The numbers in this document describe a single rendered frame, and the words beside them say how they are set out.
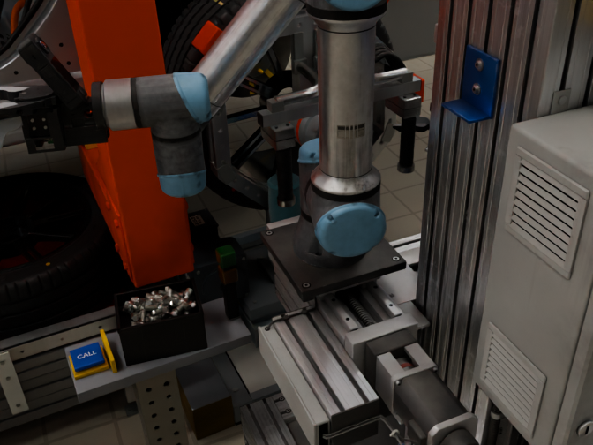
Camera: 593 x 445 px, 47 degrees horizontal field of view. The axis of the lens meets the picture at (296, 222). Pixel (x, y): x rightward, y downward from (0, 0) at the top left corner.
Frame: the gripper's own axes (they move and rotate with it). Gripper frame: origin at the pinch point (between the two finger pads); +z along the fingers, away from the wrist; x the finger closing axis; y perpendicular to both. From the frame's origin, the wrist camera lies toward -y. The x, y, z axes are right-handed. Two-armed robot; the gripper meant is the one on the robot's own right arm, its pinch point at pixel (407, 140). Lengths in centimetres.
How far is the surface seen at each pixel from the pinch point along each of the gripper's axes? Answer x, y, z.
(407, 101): 1.5, 11.5, 1.8
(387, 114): -20.5, -2.5, -7.1
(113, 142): -14, 11, 69
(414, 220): -72, -83, -56
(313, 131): -7.2, 4.9, 22.7
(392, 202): -88, -83, -55
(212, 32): -22, 29, 41
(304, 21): -20.6, 27.7, 17.8
